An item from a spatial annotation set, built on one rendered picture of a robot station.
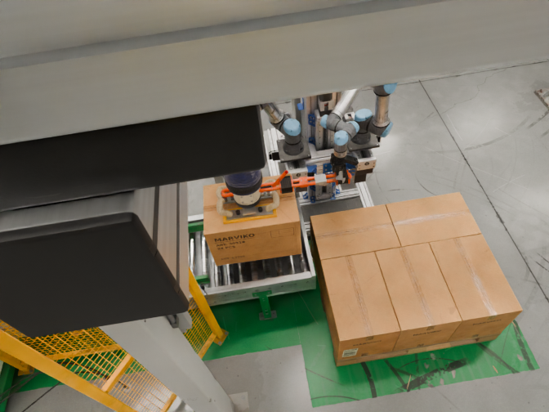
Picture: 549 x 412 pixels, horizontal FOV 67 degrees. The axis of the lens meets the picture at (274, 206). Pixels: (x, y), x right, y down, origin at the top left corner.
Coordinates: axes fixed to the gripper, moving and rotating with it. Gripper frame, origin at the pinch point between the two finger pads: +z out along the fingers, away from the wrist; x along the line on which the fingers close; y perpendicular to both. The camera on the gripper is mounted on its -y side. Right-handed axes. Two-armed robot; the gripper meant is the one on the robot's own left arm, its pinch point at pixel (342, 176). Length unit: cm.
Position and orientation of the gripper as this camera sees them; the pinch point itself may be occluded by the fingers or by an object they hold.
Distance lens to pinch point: 261.3
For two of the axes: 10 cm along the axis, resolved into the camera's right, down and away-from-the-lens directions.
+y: -9.9, 1.5, 0.0
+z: 0.9, 6.0, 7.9
